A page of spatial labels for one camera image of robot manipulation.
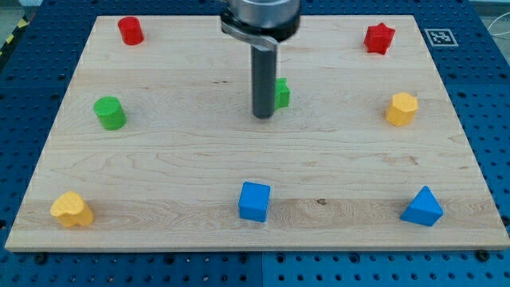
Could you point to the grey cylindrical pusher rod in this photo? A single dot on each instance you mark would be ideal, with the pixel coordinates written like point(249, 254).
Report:
point(263, 68)

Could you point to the blue cube block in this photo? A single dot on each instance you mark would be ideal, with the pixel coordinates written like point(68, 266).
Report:
point(254, 201)

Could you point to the green cylinder block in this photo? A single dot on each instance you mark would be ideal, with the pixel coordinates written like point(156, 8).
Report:
point(110, 113)

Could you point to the green star block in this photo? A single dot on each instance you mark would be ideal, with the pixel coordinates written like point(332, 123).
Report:
point(282, 93)

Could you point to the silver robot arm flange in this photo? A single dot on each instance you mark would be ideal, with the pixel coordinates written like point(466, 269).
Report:
point(263, 24)

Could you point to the red star block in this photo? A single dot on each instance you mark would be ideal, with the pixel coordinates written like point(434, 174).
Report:
point(378, 38)

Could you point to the blue triangle block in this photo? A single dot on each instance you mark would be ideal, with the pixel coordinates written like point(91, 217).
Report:
point(424, 209)

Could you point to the yellow hexagon block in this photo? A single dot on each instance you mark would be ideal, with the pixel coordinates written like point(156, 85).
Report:
point(401, 109)

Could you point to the white fiducial marker tag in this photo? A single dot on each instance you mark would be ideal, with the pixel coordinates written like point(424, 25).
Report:
point(439, 37)

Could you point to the red cylinder block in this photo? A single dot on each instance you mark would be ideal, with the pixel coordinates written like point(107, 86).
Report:
point(130, 30)

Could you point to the wooden board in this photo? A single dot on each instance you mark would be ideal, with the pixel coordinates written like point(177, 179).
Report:
point(340, 175)

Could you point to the yellow heart block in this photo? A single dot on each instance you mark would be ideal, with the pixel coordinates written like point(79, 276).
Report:
point(71, 210)

